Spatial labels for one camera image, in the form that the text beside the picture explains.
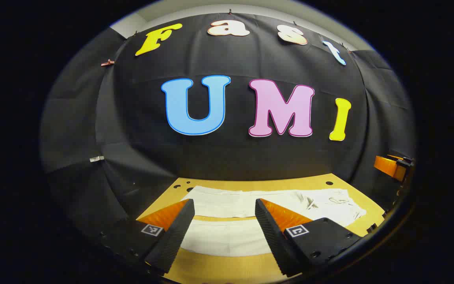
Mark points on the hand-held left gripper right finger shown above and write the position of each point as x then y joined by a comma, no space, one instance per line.
270,232

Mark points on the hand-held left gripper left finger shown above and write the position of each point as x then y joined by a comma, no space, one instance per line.
177,232

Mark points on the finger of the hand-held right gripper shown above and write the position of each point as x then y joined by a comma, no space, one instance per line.
388,165

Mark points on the white jeans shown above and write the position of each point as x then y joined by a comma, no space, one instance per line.
227,205

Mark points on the black backdrop cloth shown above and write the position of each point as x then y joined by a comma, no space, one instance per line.
231,157

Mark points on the small white clip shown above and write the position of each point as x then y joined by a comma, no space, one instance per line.
97,159

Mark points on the small copper clip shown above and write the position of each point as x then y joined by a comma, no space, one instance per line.
107,62

